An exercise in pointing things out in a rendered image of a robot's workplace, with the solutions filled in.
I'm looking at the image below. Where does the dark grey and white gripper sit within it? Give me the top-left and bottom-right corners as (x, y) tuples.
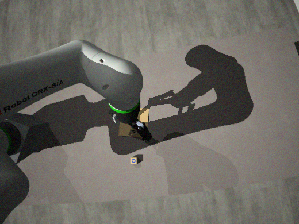
(113, 115), (152, 143)

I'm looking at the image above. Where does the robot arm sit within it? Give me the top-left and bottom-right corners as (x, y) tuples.
(0, 40), (143, 224)

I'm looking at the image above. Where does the beige block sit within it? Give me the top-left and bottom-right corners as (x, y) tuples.
(131, 129), (138, 136)
(131, 157), (139, 164)

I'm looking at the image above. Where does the tan mat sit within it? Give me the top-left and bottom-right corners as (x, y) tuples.
(118, 108), (149, 137)

